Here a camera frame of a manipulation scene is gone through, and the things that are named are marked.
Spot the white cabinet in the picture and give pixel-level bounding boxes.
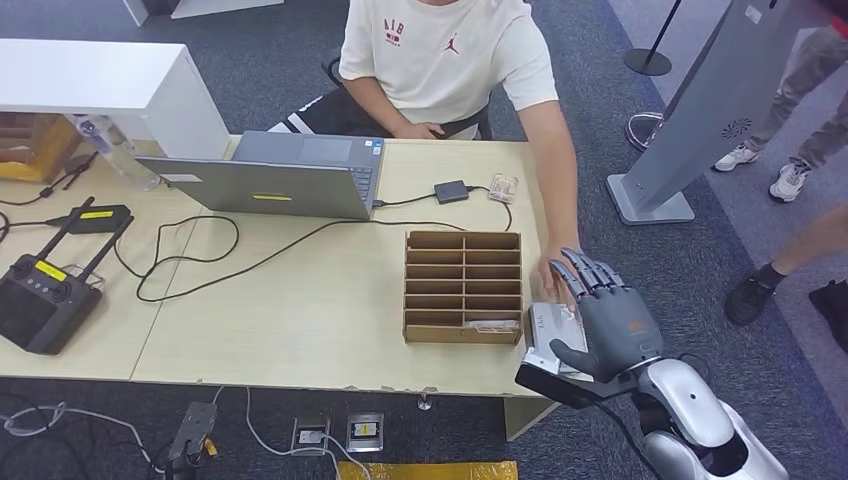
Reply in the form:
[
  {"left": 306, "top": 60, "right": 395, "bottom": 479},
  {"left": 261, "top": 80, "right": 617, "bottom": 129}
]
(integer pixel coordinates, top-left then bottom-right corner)
[{"left": 0, "top": 38, "right": 231, "bottom": 160}]

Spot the long black cable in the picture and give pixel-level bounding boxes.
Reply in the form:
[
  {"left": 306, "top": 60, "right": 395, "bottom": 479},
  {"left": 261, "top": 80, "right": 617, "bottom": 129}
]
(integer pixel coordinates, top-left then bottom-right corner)
[{"left": 113, "top": 186, "right": 515, "bottom": 305}]

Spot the clear plastic bottle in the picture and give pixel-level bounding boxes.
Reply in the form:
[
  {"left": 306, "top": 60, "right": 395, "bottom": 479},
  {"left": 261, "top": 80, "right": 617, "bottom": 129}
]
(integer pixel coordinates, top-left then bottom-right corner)
[{"left": 64, "top": 113, "right": 162, "bottom": 193}]

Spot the grey kiosk stand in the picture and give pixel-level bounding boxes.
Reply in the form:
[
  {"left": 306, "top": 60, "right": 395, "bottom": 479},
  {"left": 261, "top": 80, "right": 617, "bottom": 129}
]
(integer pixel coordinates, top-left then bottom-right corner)
[{"left": 606, "top": 0, "right": 829, "bottom": 227}]

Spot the short black hub cable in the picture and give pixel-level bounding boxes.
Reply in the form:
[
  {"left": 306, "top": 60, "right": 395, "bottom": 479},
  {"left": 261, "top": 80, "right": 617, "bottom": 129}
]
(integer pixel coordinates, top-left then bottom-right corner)
[{"left": 370, "top": 193, "right": 437, "bottom": 210}]

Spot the wooden box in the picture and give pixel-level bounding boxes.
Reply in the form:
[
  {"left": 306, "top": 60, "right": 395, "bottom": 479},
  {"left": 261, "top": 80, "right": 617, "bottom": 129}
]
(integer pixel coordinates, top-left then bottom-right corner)
[{"left": 0, "top": 112, "right": 84, "bottom": 185}]

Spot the chrome stanchion base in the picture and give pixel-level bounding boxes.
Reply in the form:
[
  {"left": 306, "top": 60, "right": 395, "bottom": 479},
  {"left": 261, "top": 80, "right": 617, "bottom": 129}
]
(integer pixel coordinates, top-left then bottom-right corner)
[{"left": 625, "top": 111, "right": 666, "bottom": 152}]

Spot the black power brick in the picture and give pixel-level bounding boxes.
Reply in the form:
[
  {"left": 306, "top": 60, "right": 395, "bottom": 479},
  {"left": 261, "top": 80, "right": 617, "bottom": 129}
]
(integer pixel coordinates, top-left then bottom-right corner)
[{"left": 44, "top": 204, "right": 132, "bottom": 236}]

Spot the metal floor socket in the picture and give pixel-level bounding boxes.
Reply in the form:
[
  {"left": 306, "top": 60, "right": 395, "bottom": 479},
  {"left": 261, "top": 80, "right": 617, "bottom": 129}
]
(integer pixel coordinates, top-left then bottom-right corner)
[
  {"left": 291, "top": 415, "right": 331, "bottom": 457},
  {"left": 345, "top": 412, "right": 386, "bottom": 454}
]

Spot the black remote controller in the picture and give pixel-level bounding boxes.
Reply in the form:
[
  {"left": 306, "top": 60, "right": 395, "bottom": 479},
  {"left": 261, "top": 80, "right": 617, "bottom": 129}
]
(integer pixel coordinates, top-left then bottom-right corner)
[{"left": 0, "top": 196, "right": 136, "bottom": 357}]

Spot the black USB hub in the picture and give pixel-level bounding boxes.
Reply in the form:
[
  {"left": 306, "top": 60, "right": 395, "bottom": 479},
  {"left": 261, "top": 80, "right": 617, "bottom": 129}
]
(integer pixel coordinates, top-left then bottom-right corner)
[{"left": 433, "top": 180, "right": 470, "bottom": 205}]

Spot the black cable with plugs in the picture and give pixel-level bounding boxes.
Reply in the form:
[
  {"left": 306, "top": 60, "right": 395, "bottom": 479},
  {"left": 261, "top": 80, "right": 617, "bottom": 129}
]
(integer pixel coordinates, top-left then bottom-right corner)
[{"left": 0, "top": 150, "right": 101, "bottom": 209}]

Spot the person's left hand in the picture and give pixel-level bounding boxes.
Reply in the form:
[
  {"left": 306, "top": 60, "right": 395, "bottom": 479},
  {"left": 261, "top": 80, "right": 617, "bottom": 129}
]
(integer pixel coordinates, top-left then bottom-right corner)
[{"left": 535, "top": 238, "right": 584, "bottom": 313}]

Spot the white furniture base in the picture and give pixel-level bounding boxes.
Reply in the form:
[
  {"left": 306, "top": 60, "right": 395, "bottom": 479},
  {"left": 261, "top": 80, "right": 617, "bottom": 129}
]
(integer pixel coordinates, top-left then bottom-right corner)
[{"left": 122, "top": 0, "right": 286, "bottom": 28}]

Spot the grey card reader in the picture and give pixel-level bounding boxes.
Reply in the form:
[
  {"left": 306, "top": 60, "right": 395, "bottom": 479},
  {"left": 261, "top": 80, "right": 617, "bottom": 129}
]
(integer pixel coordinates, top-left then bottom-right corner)
[{"left": 526, "top": 301, "right": 591, "bottom": 362}]

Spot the black stanchion post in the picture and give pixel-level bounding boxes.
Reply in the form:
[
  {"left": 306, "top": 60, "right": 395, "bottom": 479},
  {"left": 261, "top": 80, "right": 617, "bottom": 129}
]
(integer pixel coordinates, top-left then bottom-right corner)
[{"left": 622, "top": 0, "right": 682, "bottom": 77}]

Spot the grey device with yellow tag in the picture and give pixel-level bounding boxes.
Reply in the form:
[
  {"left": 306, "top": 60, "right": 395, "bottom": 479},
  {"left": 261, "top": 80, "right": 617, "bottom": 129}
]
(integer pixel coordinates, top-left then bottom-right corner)
[{"left": 165, "top": 400, "right": 220, "bottom": 480}]

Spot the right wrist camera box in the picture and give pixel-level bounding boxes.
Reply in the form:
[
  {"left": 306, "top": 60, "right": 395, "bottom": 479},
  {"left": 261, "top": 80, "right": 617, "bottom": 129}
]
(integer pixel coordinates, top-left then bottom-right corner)
[{"left": 514, "top": 349, "right": 641, "bottom": 410}]

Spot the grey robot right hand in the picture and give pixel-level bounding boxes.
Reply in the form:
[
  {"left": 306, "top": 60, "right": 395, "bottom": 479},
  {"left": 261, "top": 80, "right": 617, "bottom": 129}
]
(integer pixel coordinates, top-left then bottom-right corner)
[{"left": 548, "top": 248, "right": 666, "bottom": 384}]

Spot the black power brick cable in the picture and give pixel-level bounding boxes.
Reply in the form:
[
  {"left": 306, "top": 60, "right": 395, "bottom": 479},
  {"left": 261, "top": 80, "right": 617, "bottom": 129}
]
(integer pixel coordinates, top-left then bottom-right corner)
[{"left": 0, "top": 211, "right": 49, "bottom": 246}]

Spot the thick white floor cable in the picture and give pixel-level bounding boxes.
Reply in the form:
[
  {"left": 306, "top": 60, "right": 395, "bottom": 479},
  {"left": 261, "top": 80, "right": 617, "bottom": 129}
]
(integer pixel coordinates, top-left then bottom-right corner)
[{"left": 243, "top": 387, "right": 372, "bottom": 480}]

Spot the beige desk leg panel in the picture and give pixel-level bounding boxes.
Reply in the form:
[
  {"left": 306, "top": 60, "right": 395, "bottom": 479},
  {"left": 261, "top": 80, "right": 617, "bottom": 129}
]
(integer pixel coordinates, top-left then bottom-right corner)
[{"left": 503, "top": 396, "right": 561, "bottom": 442}]

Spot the grey laptop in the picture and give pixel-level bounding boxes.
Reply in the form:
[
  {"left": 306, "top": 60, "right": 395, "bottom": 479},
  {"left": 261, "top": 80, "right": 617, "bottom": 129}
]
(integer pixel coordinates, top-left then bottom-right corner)
[{"left": 135, "top": 130, "right": 387, "bottom": 222}]

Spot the person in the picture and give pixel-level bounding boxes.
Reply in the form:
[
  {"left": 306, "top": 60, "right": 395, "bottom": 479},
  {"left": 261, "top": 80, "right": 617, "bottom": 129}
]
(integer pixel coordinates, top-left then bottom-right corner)
[
  {"left": 712, "top": 23, "right": 848, "bottom": 204},
  {"left": 268, "top": 0, "right": 584, "bottom": 313},
  {"left": 723, "top": 205, "right": 848, "bottom": 356}
]

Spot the person's right hand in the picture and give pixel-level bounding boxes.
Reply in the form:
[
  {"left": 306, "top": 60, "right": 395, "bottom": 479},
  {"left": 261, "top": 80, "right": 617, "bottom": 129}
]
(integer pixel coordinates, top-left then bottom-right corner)
[{"left": 397, "top": 121, "right": 446, "bottom": 140}]

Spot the cardboard slotted organizer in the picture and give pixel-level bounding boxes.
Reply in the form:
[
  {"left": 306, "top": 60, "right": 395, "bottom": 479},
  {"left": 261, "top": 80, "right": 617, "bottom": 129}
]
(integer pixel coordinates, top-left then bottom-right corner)
[{"left": 402, "top": 229, "right": 525, "bottom": 346}]

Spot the yellow plastic bag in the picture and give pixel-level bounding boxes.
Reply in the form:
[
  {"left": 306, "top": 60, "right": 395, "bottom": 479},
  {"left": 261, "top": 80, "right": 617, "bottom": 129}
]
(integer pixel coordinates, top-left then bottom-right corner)
[{"left": 337, "top": 461, "right": 519, "bottom": 480}]

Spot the clear floor tube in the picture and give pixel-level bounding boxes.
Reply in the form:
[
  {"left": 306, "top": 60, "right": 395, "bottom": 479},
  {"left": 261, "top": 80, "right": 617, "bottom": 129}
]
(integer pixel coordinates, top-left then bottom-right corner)
[{"left": 0, "top": 402, "right": 167, "bottom": 475}]

